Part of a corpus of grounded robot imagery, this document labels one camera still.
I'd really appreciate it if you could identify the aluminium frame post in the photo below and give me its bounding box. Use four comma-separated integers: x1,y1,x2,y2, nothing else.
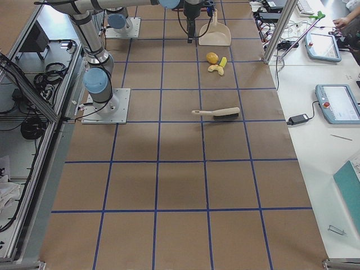
263,0,297,64

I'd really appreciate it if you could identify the yellow toy pepper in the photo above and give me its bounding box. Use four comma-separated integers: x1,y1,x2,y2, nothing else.
206,52,219,65

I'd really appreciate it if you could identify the teach pendant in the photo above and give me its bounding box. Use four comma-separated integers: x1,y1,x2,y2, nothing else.
304,32,341,63
315,84,359,124

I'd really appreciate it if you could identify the beige plastic dustpan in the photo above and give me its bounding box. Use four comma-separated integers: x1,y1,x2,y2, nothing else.
198,9,231,46

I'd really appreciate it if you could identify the black power adapter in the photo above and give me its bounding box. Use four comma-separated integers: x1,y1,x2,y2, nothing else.
286,114,309,125

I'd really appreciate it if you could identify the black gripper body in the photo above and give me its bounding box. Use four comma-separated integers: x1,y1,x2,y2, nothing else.
183,0,200,43

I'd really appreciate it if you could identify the person hand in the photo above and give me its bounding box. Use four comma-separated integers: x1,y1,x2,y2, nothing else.
332,17,350,29

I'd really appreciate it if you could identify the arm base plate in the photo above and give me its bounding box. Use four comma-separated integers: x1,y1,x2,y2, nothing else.
105,17,141,39
80,88,131,124

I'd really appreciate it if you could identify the green-tipped grabber stick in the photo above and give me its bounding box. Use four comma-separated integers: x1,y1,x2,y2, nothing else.
276,11,326,61

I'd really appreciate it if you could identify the near teach pendant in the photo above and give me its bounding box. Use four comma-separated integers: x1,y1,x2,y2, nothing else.
315,84,359,124

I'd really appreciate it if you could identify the beige hand brush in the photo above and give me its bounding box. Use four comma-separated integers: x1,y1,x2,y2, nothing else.
191,107,240,120

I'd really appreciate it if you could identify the far teach pendant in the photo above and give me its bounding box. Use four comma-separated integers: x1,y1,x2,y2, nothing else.
304,32,341,63

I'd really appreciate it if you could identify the beige toy food slice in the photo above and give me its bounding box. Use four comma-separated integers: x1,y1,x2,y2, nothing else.
208,64,224,76

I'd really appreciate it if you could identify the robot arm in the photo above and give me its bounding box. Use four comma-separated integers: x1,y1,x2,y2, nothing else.
34,1,180,113
105,7,132,32

